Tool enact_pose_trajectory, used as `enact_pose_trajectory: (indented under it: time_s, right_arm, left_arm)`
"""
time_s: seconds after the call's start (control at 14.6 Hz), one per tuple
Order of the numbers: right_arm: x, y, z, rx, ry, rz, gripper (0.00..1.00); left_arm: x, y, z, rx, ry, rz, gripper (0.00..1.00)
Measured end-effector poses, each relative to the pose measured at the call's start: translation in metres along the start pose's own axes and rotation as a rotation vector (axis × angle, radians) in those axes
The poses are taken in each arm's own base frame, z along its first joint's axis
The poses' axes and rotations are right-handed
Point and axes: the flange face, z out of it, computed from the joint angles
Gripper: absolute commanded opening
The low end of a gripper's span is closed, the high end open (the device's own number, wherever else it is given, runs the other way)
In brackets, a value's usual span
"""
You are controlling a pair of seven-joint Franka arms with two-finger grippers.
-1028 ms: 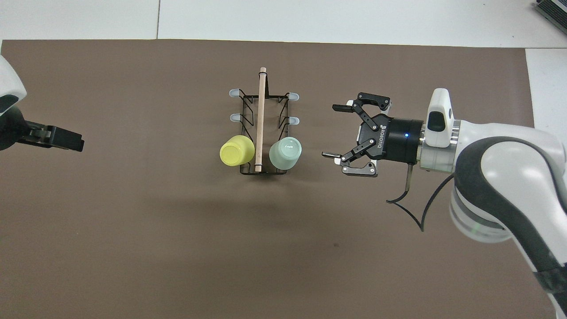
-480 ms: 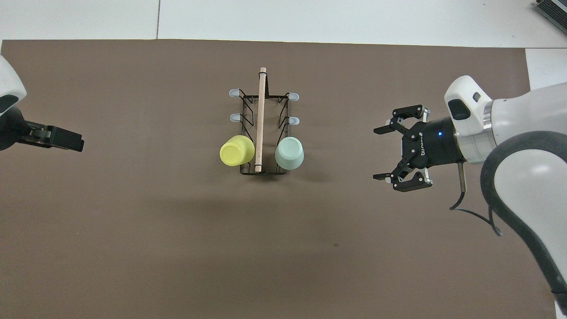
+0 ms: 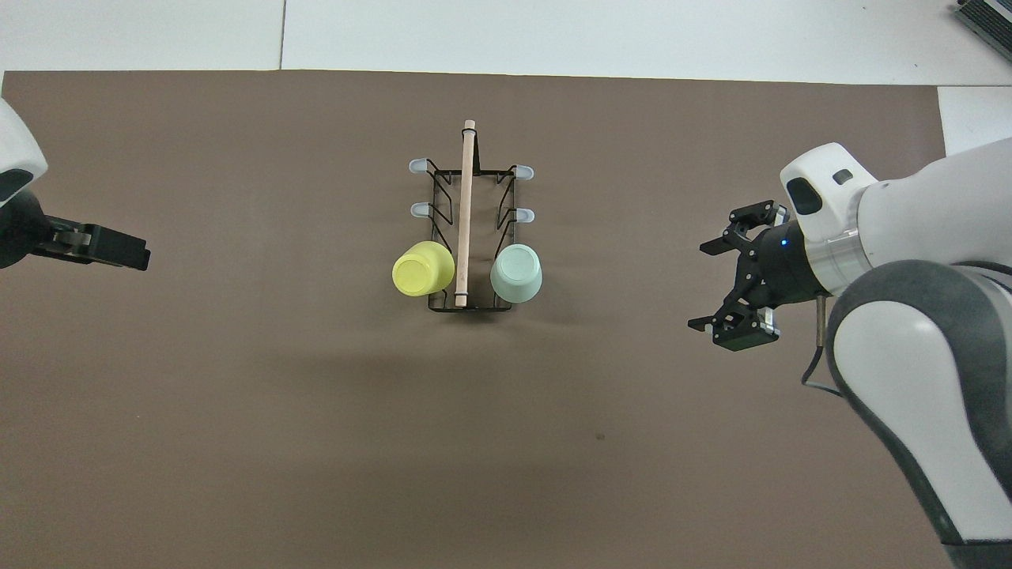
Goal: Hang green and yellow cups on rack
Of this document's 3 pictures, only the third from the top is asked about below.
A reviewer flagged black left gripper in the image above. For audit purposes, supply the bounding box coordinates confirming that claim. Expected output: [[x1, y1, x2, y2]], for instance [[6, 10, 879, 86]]
[[0, 190, 151, 271]]

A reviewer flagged black wire cup rack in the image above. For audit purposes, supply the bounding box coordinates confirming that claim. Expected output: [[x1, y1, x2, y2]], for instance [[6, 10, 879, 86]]
[[408, 119, 535, 313]]

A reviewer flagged grey ribbed device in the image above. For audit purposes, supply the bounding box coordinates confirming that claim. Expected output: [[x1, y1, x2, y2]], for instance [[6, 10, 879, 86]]
[[953, 0, 1012, 62]]

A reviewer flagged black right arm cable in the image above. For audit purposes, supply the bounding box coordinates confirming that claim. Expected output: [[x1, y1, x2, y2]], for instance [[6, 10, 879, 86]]
[[801, 296, 843, 396]]

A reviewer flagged yellow plastic cup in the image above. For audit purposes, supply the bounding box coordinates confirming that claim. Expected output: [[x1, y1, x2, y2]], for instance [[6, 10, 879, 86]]
[[392, 241, 456, 298]]

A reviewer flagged pale green plastic cup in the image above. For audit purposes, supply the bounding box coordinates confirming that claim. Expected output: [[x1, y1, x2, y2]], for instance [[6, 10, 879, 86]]
[[490, 243, 544, 304]]

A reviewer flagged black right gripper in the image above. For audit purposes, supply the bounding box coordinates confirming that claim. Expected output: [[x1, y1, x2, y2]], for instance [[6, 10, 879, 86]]
[[688, 200, 828, 352]]

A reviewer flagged brown table mat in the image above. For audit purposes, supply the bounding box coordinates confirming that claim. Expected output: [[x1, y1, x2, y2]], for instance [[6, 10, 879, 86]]
[[0, 70, 947, 569]]

